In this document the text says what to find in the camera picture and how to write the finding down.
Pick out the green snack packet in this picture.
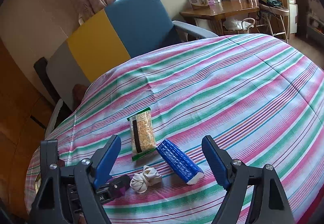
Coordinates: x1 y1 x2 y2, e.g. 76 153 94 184
127 108 157 161

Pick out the striped bed sheet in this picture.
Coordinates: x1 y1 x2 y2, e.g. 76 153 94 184
23 33 324 224

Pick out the dark red cushion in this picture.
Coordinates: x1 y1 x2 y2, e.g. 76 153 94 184
72 84 88 110

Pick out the grey yellow blue chair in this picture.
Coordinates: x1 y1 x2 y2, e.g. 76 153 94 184
33 0 216 136

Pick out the white knotted cloth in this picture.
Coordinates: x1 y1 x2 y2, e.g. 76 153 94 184
130 165 162 194

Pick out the blue Tempo tissue pack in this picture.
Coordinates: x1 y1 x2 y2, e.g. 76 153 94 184
157 139 204 185

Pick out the wooden wardrobe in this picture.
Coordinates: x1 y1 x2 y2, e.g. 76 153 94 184
1 44 52 219

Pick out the wooden desk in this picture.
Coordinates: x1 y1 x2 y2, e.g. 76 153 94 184
180 1 259 36

